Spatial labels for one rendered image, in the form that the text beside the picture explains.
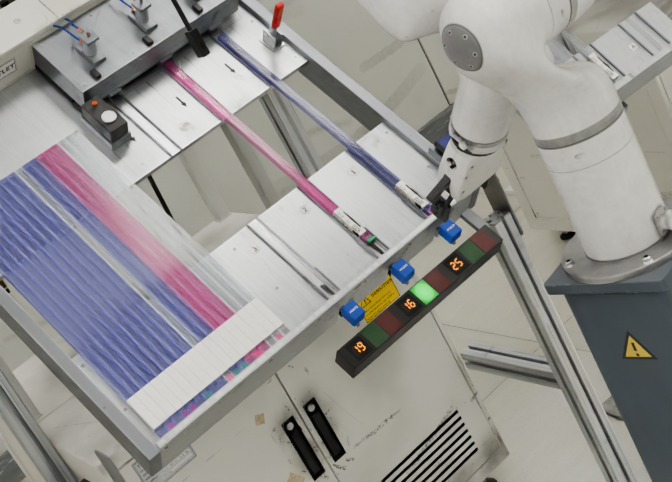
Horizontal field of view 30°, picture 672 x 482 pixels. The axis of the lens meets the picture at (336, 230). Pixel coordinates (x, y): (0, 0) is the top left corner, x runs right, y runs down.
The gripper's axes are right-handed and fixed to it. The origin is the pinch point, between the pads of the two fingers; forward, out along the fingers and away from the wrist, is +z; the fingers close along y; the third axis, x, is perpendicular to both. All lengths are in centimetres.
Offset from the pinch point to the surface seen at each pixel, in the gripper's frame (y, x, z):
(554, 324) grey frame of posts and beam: 12.7, -17.7, 32.4
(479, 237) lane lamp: 3.3, -3.6, 11.1
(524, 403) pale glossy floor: 29, -13, 95
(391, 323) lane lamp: -18.4, -4.8, 11.2
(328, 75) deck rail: 8.1, 35.7, 9.8
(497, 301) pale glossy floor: 61, 16, 123
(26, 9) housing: -25, 75, 2
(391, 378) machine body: -5, 1, 56
